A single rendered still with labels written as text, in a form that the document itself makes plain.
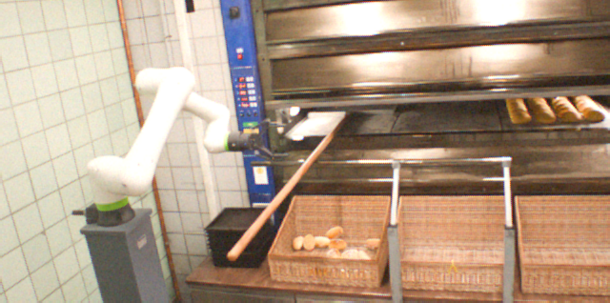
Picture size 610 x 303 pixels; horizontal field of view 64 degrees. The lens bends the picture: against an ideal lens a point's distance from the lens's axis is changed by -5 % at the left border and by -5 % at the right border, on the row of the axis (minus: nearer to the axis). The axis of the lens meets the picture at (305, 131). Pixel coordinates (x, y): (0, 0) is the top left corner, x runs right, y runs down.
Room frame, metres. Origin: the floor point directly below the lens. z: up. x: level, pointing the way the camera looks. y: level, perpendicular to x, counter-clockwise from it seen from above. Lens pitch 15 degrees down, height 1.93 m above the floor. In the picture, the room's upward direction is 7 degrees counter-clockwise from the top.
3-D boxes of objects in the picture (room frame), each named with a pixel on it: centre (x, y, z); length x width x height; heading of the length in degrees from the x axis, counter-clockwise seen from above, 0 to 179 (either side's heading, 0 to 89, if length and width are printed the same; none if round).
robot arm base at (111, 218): (1.83, 0.82, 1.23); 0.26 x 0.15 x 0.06; 75
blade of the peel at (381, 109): (3.30, -0.35, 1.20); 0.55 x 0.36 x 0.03; 72
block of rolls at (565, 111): (2.72, -1.40, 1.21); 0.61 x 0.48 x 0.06; 161
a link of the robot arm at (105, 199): (1.81, 0.75, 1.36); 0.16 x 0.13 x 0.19; 56
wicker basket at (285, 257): (2.42, -0.08, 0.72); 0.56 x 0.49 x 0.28; 71
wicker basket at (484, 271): (2.23, -0.65, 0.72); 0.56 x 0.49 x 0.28; 71
